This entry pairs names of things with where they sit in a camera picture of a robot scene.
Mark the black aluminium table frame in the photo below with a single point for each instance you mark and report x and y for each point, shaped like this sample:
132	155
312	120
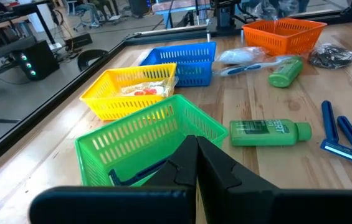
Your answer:
54	102

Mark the person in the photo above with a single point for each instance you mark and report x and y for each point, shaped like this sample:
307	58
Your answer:
90	11

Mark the yellow plastic basket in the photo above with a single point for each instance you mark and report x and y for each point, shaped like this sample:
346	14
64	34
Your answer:
107	102

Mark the green plastic basket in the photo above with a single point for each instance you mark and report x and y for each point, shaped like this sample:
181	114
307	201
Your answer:
138	137

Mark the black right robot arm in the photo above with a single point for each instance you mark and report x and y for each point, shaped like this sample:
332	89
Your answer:
225	15

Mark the clear bag of white cotton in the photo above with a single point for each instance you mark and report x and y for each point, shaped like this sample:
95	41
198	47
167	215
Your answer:
241	56

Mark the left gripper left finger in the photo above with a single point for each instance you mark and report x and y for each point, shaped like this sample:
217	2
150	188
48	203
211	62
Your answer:
175	174

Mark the snack packet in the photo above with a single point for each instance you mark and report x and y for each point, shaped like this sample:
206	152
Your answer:
146	90

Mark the green travel shampoo bottle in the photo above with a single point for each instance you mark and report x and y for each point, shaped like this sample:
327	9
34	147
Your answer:
284	74
263	133

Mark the orange plastic basket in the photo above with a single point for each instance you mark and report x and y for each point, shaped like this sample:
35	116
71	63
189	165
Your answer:
284	43

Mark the bagged blue white toothbrush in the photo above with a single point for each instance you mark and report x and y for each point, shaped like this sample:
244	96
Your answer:
241	70

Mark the blue plastic basket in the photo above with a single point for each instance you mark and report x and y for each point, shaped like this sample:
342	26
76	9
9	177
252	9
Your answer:
191	74

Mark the black box on floor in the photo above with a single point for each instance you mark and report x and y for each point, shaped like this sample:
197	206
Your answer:
77	42

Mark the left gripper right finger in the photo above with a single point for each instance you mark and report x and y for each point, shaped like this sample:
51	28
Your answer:
225	186

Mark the black computer tower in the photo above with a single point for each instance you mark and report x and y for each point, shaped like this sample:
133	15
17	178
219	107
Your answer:
38	62

